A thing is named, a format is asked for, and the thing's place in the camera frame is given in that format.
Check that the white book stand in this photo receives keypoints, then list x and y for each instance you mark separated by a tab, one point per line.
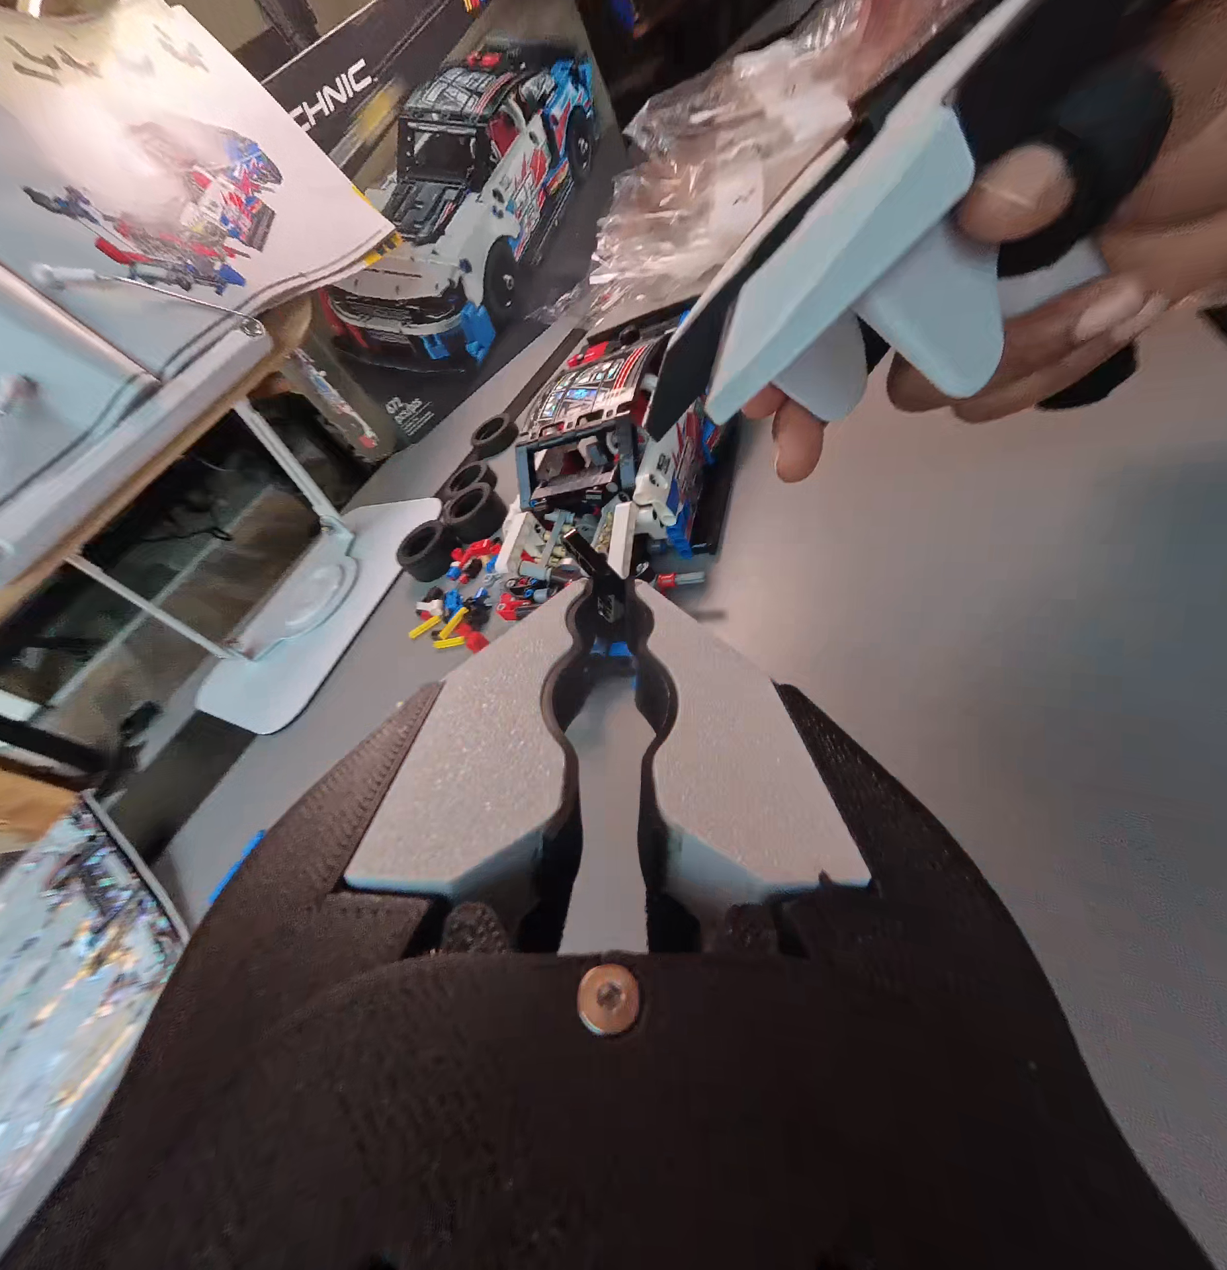
276	635

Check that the grey desk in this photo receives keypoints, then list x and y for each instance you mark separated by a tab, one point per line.
970	645

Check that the toy brick race car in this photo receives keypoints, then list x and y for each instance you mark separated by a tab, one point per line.
593	397

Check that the person's right hand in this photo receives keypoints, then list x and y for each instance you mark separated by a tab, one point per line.
1208	199

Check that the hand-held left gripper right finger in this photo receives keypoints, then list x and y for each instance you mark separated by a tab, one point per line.
752	784

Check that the holographic sticker sheet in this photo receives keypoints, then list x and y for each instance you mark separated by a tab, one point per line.
57	993

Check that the pile of clear plastic bags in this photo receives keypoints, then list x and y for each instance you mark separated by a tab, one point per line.
692	199

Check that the black angled brick beam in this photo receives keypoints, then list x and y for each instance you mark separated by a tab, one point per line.
603	595

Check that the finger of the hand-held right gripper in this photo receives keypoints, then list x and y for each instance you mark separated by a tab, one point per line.
970	40
831	258

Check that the pile of mixed brick pieces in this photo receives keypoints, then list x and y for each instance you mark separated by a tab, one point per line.
458	606

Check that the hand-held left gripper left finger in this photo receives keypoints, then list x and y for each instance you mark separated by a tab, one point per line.
464	784

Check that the brown cardboard piece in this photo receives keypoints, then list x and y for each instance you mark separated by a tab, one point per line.
17	804

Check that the toy car set box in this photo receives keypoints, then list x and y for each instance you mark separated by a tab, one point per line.
375	90

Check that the building instruction booklet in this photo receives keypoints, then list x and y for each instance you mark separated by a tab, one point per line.
127	150

